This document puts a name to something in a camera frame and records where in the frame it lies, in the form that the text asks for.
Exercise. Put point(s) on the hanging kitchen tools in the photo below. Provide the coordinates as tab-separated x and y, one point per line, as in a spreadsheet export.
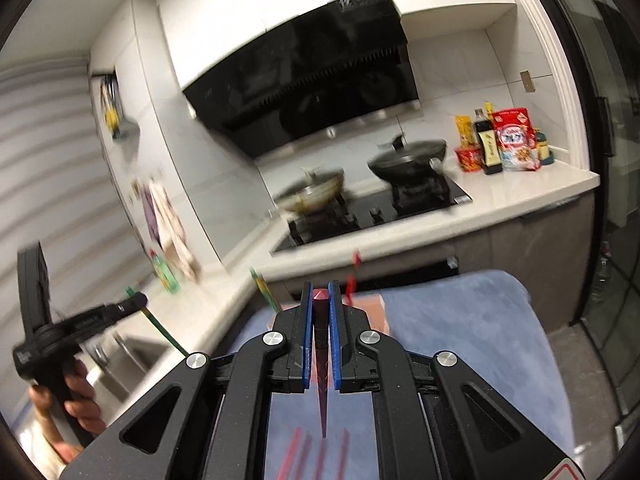
112	110

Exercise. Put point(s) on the black gas stove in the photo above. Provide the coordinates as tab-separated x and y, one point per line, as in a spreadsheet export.
375	215

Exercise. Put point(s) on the black range hood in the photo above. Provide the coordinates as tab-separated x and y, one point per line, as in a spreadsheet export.
300	75

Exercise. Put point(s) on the wall socket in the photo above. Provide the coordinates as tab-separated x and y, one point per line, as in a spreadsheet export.
525	80

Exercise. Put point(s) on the white window blind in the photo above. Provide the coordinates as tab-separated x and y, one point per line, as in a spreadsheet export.
45	185

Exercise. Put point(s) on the dark food package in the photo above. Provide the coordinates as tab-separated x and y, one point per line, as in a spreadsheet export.
488	147

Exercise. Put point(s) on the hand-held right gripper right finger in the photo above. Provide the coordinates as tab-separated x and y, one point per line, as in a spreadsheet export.
335	335

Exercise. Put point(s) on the small blue green bottle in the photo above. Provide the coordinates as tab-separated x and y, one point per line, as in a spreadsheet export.
543	152

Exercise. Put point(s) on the glass sliding door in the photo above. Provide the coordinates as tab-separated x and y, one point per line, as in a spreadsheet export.
600	160

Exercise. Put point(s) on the red white cereal bag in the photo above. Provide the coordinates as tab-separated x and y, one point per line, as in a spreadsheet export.
517	140

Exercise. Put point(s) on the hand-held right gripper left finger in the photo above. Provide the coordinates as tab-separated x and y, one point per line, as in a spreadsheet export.
306	335

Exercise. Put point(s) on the pink perforated utensil holder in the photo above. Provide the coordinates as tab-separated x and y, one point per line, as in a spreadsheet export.
372	315

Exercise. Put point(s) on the blue plush mat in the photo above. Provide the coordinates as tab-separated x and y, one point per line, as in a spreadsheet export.
475	350

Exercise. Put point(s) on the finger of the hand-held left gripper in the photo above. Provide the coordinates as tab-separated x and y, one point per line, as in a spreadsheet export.
115	310

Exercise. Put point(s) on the person's left hand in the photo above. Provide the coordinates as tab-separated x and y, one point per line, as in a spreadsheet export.
85	405

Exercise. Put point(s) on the purple hanging cloth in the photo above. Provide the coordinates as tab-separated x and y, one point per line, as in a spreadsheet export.
149	210

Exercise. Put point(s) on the green dish soap bottle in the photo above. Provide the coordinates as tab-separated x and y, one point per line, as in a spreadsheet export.
166	272

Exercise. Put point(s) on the green chopstick gold band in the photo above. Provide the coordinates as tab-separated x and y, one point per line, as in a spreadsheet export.
264	287
160	330

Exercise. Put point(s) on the yellow food packet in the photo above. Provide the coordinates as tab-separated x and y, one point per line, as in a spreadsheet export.
464	131

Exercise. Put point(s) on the steel sink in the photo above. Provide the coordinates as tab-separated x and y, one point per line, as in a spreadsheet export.
127	360

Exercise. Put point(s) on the grey lower cabinet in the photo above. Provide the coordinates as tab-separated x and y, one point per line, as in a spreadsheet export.
525	250

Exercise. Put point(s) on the gold frying pan with lid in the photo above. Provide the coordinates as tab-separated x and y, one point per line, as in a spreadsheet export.
310	192

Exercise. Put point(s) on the black wok with lid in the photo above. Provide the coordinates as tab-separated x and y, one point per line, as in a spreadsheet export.
407	160

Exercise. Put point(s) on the chrome faucet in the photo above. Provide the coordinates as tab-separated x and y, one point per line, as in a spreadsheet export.
102	355

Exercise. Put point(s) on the dark red chopstick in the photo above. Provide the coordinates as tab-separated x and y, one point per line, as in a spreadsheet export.
320	385

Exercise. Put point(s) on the red instant noodle cup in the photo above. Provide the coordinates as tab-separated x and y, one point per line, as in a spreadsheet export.
467	159

